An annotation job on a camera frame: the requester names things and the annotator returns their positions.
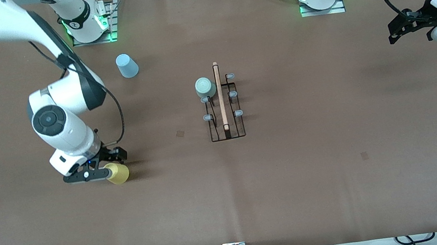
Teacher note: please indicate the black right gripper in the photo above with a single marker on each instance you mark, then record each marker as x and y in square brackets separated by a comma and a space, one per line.
[110, 153]

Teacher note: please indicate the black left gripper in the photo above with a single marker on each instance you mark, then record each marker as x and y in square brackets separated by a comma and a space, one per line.
[428, 13]

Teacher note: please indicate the yellow plastic cup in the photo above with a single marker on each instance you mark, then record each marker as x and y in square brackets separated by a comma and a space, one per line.
[120, 174]

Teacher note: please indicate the pale green plastic cup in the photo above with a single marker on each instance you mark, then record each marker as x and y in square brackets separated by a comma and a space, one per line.
[204, 87]

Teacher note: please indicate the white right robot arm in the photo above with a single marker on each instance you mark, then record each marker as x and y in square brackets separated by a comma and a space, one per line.
[56, 122]

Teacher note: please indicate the light blue plastic cup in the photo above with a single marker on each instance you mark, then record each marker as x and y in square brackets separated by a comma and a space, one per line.
[127, 65]

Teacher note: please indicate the small brown tape patch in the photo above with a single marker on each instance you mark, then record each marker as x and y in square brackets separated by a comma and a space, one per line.
[364, 155]
[180, 134]

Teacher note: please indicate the brown table mat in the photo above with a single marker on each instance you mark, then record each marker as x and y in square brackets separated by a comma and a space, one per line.
[257, 199]

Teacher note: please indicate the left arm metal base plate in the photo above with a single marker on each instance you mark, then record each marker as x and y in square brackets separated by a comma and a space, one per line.
[324, 12]

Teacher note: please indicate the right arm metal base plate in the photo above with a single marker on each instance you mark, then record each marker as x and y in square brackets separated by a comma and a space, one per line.
[100, 41]

